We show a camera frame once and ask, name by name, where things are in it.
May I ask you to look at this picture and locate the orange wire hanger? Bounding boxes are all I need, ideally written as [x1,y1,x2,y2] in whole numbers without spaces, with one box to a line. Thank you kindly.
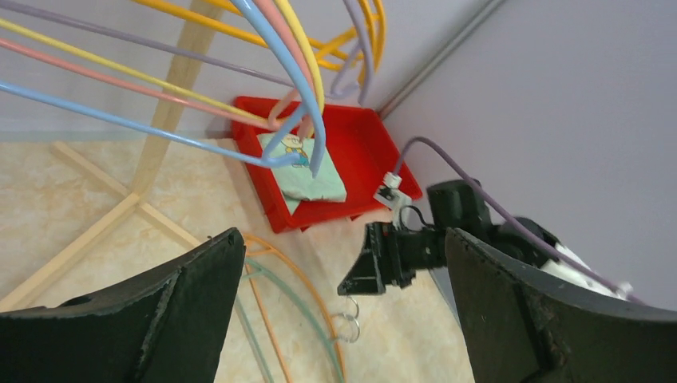
[241,233,362,382]

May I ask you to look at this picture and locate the blue wire hanger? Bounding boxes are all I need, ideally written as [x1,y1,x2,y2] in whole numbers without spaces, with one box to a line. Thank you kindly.
[1,1,326,176]

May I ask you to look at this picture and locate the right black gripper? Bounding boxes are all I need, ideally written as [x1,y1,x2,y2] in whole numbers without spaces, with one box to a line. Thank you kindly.
[337,180,493,296]

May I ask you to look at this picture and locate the orange plastic hanger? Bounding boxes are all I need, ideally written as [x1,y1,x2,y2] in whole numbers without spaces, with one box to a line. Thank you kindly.
[134,0,358,72]
[204,0,386,73]

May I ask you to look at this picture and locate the wooden clothes rack frame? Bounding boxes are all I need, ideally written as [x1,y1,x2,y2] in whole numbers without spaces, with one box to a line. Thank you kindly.
[0,0,228,313]

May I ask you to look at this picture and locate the green wire hanger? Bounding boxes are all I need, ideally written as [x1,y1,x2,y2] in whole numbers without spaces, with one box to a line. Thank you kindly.
[241,257,347,382]

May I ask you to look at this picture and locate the purple wire hanger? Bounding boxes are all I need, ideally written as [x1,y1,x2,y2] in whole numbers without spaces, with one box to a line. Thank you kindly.
[1,1,375,103]

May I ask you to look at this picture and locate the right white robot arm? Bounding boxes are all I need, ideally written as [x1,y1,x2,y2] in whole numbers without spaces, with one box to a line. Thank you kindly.
[337,180,631,300]

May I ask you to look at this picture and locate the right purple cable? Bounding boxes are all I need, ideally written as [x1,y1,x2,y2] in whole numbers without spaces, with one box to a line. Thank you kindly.
[391,136,641,305]

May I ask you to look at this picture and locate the yellow wire hanger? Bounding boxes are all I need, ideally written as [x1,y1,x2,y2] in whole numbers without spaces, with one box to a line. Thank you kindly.
[0,0,327,128]

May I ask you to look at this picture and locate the light green folded garment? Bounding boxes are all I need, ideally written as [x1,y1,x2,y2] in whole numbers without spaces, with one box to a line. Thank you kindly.
[271,134,347,205]

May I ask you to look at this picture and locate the pink wire hanger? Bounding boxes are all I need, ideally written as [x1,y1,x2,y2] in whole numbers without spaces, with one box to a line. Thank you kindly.
[1,1,299,131]

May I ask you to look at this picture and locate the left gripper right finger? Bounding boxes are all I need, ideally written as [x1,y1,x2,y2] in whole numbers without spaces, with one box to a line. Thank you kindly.
[445,229,676,382]

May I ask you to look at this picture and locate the red plastic bin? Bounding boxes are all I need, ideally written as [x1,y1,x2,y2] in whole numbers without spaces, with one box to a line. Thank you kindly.
[246,105,400,233]

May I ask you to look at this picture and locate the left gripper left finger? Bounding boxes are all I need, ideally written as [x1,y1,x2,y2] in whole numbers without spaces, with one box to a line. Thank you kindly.
[1,228,246,382]

